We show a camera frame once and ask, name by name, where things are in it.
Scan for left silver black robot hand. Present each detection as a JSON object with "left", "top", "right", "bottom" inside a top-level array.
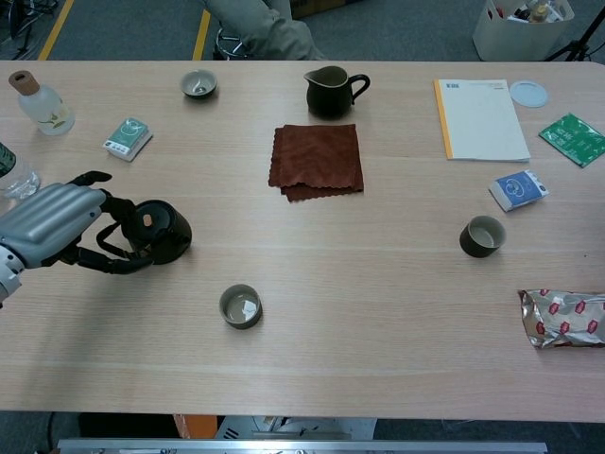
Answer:
[{"left": 0, "top": 170, "right": 155, "bottom": 276}]

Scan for black cast iron teapot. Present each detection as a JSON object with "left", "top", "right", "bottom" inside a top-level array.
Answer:
[{"left": 96, "top": 199, "right": 194, "bottom": 266}]

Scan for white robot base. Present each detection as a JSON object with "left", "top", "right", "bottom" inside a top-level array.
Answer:
[{"left": 215, "top": 415, "right": 378, "bottom": 441}]

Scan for frosted glass bottle cork cap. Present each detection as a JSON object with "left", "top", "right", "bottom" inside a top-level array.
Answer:
[{"left": 8, "top": 70, "right": 77, "bottom": 137}]

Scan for green tea packet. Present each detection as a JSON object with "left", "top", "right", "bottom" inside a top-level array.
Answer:
[{"left": 102, "top": 116, "right": 154, "bottom": 163}]

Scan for grey flared tea bowl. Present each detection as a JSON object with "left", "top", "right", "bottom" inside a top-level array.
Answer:
[{"left": 179, "top": 69, "right": 219, "bottom": 99}]

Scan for orange box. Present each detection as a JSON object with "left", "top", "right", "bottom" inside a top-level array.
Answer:
[{"left": 173, "top": 414, "right": 218, "bottom": 440}]

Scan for chrome stool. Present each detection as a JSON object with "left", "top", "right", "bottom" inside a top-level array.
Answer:
[{"left": 212, "top": 26, "right": 251, "bottom": 61}]

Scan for brown folded tea cloth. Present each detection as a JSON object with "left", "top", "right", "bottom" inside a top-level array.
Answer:
[{"left": 268, "top": 123, "right": 365, "bottom": 203}]

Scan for person leg beige trousers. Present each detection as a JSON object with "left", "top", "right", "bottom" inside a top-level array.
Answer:
[{"left": 202, "top": 0, "right": 327, "bottom": 61}]

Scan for white notebook yellow spine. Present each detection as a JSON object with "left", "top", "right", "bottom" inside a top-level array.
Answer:
[{"left": 433, "top": 79, "right": 532, "bottom": 165}]

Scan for blue tea packet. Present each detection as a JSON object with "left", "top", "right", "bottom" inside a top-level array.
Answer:
[{"left": 488, "top": 169, "right": 550, "bottom": 213}]

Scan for round white lid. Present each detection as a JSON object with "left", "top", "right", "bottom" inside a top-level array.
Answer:
[{"left": 509, "top": 79, "right": 550, "bottom": 109}]

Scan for white storage bin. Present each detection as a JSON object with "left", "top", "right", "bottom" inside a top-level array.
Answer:
[{"left": 472, "top": 0, "right": 576, "bottom": 61}]

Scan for silver foil bag red prints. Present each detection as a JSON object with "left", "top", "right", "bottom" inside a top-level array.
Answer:
[{"left": 517, "top": 288, "right": 605, "bottom": 350}]

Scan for green sachet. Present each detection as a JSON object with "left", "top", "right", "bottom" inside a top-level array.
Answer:
[{"left": 538, "top": 113, "right": 605, "bottom": 168}]

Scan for black tripod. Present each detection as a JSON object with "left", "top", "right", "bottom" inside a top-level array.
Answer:
[{"left": 545, "top": 0, "right": 605, "bottom": 62}]

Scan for black ceramic pitcher with handle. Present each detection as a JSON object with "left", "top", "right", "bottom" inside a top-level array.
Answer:
[{"left": 303, "top": 65, "right": 372, "bottom": 120}]

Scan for aluminium rail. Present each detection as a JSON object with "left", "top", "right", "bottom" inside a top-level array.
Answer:
[{"left": 57, "top": 438, "right": 548, "bottom": 454}]

